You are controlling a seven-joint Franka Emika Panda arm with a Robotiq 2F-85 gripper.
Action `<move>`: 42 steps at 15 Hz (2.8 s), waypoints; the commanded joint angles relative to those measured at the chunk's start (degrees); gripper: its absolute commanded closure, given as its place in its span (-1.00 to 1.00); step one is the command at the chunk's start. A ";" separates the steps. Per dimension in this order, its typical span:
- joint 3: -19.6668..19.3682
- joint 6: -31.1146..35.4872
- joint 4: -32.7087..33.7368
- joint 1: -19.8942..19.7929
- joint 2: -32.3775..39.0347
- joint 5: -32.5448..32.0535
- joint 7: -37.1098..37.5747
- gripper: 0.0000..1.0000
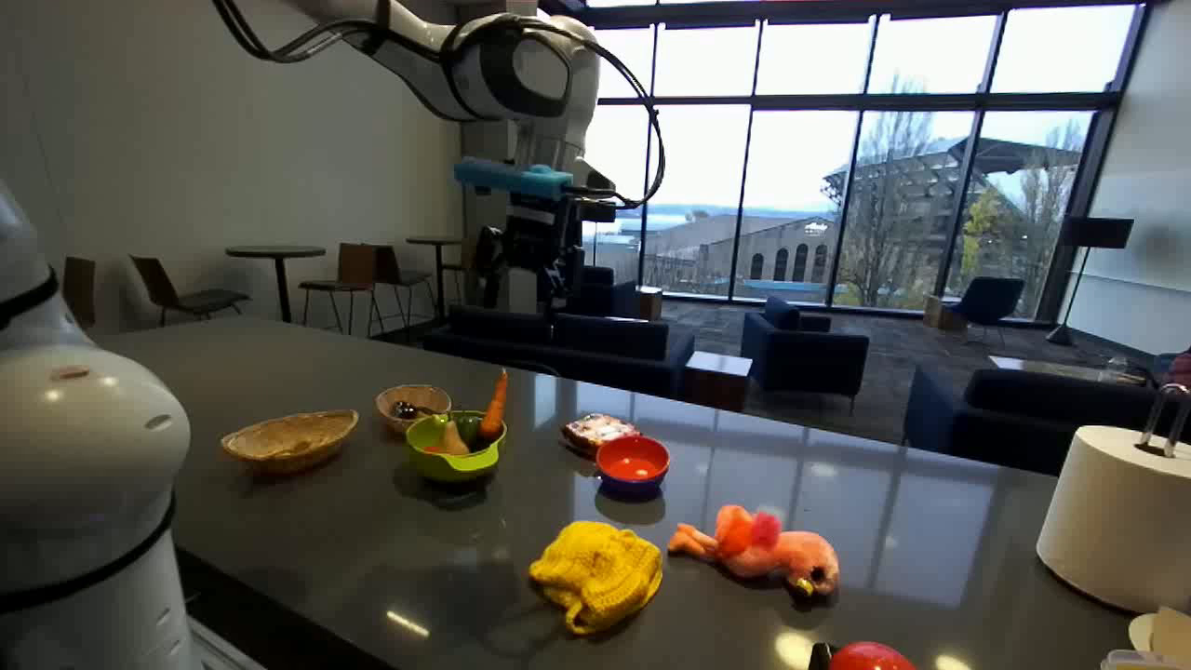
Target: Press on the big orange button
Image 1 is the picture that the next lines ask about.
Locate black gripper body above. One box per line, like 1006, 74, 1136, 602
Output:
495, 193, 617, 311

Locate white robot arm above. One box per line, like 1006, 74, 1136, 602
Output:
211, 0, 665, 311

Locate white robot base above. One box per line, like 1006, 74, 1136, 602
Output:
0, 187, 197, 670

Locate dark blue sofa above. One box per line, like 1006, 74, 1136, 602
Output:
425, 310, 697, 397

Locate orange toy carrot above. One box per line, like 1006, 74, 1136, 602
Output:
475, 368, 511, 437

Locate wooden chair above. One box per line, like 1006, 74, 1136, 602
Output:
297, 243, 376, 332

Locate toy bread slice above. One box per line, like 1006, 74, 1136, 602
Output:
562, 413, 636, 454

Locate small round wicker basket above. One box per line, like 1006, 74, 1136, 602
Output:
376, 382, 449, 434

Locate green plastic bowl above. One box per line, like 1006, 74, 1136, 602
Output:
404, 410, 506, 483

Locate red and blue bowl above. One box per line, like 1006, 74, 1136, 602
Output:
594, 434, 668, 498

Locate round cafe table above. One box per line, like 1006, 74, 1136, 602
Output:
222, 244, 325, 325

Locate dark blue armchair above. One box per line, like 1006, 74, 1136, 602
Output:
740, 296, 872, 397

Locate large oval wicker basket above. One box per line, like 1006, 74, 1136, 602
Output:
218, 410, 357, 471

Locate yellow knitted cloth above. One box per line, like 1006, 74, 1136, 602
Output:
527, 521, 662, 636

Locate pink flamingo plush toy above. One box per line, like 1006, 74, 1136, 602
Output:
665, 503, 842, 594

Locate white paper towel roll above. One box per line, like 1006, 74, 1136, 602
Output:
1034, 424, 1191, 611

